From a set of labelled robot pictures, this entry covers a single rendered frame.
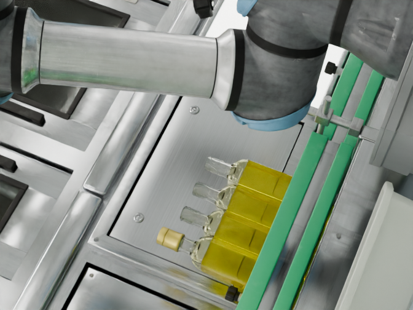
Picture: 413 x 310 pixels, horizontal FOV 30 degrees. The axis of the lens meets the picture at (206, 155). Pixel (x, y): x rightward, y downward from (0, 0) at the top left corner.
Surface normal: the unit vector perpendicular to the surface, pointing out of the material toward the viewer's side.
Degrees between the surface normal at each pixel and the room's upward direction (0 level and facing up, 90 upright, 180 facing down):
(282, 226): 90
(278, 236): 90
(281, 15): 87
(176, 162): 90
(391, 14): 72
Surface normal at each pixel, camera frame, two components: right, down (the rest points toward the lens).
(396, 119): -0.15, -0.17
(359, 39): -0.66, 0.55
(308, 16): -0.39, 0.63
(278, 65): -0.19, 0.59
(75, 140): -0.01, -0.46
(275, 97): 0.07, 0.63
